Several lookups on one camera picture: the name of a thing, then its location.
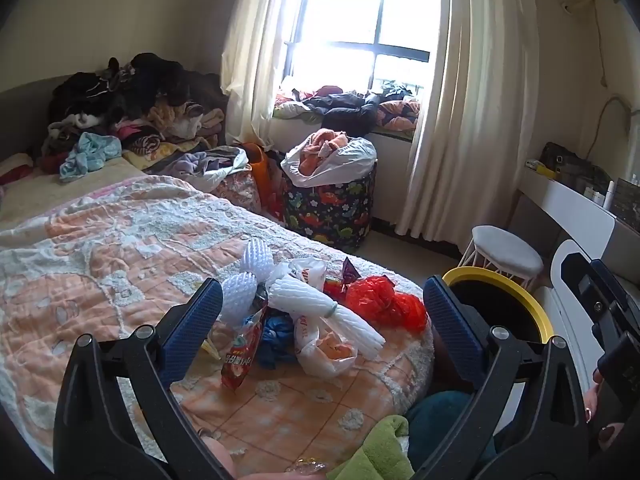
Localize white foam net sleeve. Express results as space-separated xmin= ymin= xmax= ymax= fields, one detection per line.
xmin=219 ymin=238 xmax=274 ymax=327

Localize blue glove bundle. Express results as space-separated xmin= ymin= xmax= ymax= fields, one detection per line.
xmin=256 ymin=310 xmax=296 ymax=370

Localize red plastic bag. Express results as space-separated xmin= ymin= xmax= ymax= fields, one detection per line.
xmin=344 ymin=276 xmax=427 ymax=334

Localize white foam net bundle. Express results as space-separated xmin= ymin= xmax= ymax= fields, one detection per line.
xmin=267 ymin=275 xmax=386 ymax=360

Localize purple foil snack wrapper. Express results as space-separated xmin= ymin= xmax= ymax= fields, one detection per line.
xmin=342 ymin=258 xmax=361 ymax=285

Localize yellow rimmed black trash bin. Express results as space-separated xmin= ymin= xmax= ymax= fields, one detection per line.
xmin=442 ymin=266 xmax=555 ymax=344

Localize right hand painted nails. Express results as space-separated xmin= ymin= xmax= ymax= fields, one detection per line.
xmin=584 ymin=368 xmax=625 ymax=455

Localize teal trousers knee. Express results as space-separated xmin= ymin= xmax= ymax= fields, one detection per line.
xmin=405 ymin=390 xmax=474 ymax=471

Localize white curved dresser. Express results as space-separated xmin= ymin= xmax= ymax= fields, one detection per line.
xmin=509 ymin=169 xmax=639 ymax=391

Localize peach white patterned bedspread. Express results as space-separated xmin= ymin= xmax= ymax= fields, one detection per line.
xmin=1 ymin=177 xmax=434 ymax=474

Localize cream curtain right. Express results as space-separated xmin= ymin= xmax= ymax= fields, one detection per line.
xmin=395 ymin=0 xmax=540 ymax=249

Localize cream curtain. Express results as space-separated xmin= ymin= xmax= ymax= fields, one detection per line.
xmin=220 ymin=0 xmax=302 ymax=150
xmin=395 ymin=0 xmax=540 ymax=249

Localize white printed plastic bag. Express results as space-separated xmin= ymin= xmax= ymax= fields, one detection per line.
xmin=288 ymin=257 xmax=357 ymax=380

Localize light blue garment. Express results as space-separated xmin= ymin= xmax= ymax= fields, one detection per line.
xmin=58 ymin=132 xmax=122 ymax=183

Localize floral fabric bag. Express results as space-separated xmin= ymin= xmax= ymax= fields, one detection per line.
xmin=212 ymin=166 xmax=262 ymax=214

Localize dinosaur print laundry basket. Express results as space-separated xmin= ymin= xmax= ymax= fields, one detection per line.
xmin=282 ymin=166 xmax=376 ymax=252

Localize orange bag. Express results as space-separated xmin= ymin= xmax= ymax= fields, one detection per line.
xmin=242 ymin=143 xmax=277 ymax=212

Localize pile of clothes on bed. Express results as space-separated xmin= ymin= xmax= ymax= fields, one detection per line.
xmin=38 ymin=52 xmax=228 ymax=174

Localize clothes on window sill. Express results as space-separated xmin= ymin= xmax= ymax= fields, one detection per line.
xmin=272 ymin=82 xmax=421 ymax=136

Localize white plastic bag of clothes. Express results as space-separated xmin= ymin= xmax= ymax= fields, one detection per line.
xmin=281 ymin=128 xmax=378 ymax=188

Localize cream curtain left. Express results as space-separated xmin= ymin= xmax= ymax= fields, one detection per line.
xmin=220 ymin=0 xmax=302 ymax=150

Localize white stool wire legs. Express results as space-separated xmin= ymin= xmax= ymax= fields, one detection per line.
xmin=458 ymin=226 xmax=544 ymax=288

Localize window frame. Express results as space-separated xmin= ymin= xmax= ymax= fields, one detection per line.
xmin=283 ymin=0 xmax=440 ymax=94

